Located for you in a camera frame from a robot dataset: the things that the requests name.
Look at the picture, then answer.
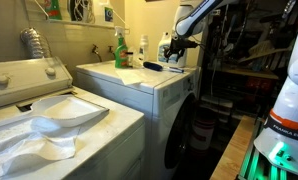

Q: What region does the red and white bucket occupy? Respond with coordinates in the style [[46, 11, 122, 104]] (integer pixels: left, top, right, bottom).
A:
[[190, 114, 217, 155]]

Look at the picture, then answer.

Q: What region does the crumpled clear plastic wrap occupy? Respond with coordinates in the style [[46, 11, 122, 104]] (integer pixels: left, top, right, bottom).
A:
[[126, 49, 144, 70]]

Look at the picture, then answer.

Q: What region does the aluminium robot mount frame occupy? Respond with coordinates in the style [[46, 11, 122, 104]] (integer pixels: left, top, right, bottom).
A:
[[238, 115, 298, 180]]

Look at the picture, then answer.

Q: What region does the metal wall faucet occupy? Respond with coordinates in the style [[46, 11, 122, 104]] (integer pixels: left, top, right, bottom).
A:
[[91, 43, 103, 63], [107, 45, 117, 60]]

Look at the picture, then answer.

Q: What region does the small white plastic bottle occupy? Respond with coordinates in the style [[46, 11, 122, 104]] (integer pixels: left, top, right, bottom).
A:
[[138, 34, 150, 63]]

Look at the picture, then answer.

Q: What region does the black brush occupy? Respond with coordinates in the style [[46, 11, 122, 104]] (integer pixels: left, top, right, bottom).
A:
[[142, 60, 185, 74]]

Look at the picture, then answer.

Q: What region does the green bottle on shelf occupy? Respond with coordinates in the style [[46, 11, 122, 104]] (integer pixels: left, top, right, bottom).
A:
[[44, 0, 63, 21]]

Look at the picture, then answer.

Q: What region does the cluttered storage shelf unit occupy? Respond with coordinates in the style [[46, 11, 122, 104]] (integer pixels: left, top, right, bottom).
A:
[[200, 0, 295, 136]]

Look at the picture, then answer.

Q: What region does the white crumpled cloth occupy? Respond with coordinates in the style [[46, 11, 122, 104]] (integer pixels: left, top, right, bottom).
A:
[[0, 93, 110, 180]]

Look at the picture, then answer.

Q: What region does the large white detergent jug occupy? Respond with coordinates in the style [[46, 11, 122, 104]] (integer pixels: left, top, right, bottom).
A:
[[156, 31, 189, 69]]

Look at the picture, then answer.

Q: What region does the white top-load dryer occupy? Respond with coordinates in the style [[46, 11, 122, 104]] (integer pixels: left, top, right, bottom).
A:
[[0, 56, 146, 180]]

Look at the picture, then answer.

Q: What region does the white paper sheet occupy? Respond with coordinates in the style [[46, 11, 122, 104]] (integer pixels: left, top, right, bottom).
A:
[[115, 67, 151, 87]]

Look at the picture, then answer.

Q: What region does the silver flexible vent hose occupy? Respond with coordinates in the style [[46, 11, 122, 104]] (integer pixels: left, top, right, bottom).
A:
[[19, 27, 53, 61]]

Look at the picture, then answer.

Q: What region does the green spray bottle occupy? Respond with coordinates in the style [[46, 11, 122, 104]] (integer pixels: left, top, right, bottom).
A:
[[114, 26, 130, 70]]

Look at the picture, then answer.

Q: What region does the white wire wall shelf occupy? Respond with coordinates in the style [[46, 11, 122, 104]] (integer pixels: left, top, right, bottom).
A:
[[33, 0, 131, 32]]

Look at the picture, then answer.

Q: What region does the white detergent box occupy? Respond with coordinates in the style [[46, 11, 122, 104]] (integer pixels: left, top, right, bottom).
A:
[[94, 0, 115, 26]]

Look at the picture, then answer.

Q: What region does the white front-load washing machine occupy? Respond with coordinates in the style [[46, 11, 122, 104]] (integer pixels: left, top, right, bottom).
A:
[[75, 59, 202, 180]]

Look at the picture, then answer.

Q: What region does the coiled white cord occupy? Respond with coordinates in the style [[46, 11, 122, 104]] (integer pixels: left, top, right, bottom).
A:
[[67, 0, 96, 24]]

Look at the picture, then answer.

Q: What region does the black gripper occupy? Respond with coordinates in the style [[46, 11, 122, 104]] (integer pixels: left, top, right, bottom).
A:
[[163, 36, 200, 65]]

